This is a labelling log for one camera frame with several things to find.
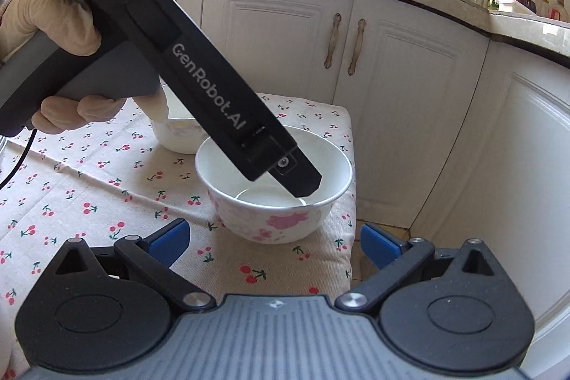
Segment cherry print tablecloth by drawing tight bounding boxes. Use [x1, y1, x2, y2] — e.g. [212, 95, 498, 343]
[0, 93, 357, 380]

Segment black cable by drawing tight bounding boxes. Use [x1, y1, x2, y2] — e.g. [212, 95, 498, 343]
[0, 130, 37, 189]

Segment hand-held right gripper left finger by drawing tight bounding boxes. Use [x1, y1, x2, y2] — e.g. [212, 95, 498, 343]
[53, 219, 217, 312]

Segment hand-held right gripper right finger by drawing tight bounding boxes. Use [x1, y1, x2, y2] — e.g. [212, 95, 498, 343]
[335, 223, 497, 313]

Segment brass cabinet handle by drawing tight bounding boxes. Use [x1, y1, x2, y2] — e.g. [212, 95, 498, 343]
[347, 19, 367, 75]
[323, 12, 342, 68]

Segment person's left hand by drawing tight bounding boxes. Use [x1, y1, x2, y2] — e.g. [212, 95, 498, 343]
[0, 0, 170, 137]

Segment white bowl pink flowers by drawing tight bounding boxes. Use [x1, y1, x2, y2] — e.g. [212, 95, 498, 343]
[150, 84, 215, 156]
[195, 124, 354, 245]

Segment white kitchen cabinet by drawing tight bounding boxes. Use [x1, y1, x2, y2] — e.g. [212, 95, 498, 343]
[154, 0, 570, 380]

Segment white tray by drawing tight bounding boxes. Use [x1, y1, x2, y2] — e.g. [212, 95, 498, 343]
[498, 0, 537, 14]

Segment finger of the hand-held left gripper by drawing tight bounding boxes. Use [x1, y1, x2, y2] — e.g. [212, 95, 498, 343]
[266, 144, 322, 199]

